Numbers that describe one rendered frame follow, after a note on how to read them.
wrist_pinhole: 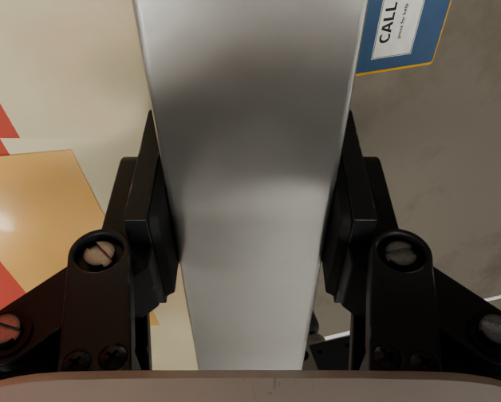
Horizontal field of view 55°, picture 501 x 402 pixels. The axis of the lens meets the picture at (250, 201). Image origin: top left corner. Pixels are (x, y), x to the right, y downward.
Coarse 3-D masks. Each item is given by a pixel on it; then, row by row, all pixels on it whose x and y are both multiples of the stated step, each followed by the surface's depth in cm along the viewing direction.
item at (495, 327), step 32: (352, 128) 12; (352, 160) 11; (352, 192) 10; (384, 192) 11; (352, 224) 10; (384, 224) 11; (352, 256) 10; (352, 288) 10; (448, 288) 10; (448, 320) 9; (480, 320) 9; (480, 352) 9
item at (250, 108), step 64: (192, 0) 8; (256, 0) 8; (320, 0) 8; (192, 64) 8; (256, 64) 8; (320, 64) 8; (192, 128) 9; (256, 128) 9; (320, 128) 9; (192, 192) 11; (256, 192) 11; (320, 192) 11; (192, 256) 12; (256, 256) 12; (320, 256) 12; (192, 320) 15; (256, 320) 15
